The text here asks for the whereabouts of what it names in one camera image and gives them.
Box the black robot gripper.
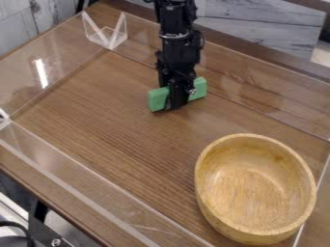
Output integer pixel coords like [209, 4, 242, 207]
[155, 29, 205, 110]

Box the green rectangular block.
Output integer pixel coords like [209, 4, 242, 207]
[147, 77, 206, 112]

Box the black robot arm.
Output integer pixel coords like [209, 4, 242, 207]
[154, 0, 205, 109]

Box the brown wooden bowl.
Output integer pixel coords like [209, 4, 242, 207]
[195, 133, 317, 245]

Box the black metal table leg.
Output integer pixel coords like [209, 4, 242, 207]
[28, 200, 50, 236]

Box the clear acrylic corner bracket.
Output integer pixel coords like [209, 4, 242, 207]
[82, 12, 128, 50]

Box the black cable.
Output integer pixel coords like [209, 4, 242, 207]
[0, 221, 36, 247]

